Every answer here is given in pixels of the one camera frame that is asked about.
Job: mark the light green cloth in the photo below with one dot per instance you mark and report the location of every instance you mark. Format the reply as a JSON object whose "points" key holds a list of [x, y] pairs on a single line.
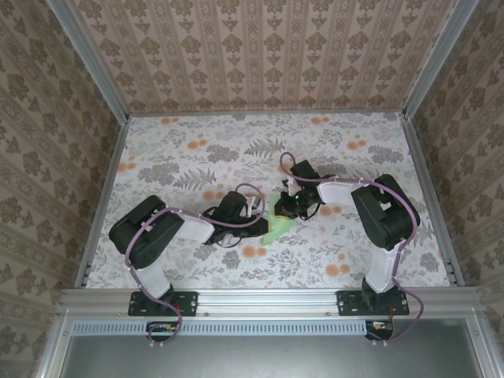
{"points": [[281, 230]]}

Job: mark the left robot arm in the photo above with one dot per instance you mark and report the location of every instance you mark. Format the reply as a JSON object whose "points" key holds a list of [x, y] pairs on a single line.
{"points": [[197, 231]]}

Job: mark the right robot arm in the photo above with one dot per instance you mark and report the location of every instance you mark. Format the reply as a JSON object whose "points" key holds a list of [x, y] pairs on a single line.
{"points": [[338, 193]]}

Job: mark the floral table cover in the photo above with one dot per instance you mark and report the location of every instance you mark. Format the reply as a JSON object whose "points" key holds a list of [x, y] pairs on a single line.
{"points": [[307, 267]]}

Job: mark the grey metal panel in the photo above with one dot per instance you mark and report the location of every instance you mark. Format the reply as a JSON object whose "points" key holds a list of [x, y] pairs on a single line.
{"points": [[267, 360]]}

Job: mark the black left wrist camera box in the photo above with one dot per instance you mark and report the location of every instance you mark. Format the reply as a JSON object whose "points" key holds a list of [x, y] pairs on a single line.
{"points": [[232, 206]]}

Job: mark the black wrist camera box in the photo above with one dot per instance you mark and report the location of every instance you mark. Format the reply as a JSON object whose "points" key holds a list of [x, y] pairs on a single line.
{"points": [[232, 206], [304, 171]]}

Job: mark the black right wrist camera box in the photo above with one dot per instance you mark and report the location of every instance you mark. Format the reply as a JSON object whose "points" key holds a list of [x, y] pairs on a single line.
{"points": [[304, 171]]}

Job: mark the aluminium mounting rail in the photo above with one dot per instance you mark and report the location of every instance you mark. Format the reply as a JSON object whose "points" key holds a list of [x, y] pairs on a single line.
{"points": [[267, 301]]}

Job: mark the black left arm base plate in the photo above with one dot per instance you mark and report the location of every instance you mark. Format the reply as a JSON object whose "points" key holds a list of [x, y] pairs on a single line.
{"points": [[189, 303]]}

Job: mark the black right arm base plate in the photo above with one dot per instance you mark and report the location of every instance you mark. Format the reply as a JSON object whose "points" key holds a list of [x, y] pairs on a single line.
{"points": [[348, 303]]}

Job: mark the aluminium side rail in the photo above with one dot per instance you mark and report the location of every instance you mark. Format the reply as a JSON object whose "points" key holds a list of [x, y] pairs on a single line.
{"points": [[419, 157], [113, 157]]}

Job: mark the aluminium corner post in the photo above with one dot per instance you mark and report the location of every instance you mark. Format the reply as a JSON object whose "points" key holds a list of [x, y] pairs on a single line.
{"points": [[97, 67], [437, 59]]}

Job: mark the aluminium lower frame bar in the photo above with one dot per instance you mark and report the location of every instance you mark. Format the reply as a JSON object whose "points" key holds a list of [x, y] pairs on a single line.
{"points": [[55, 346], [481, 346]]}

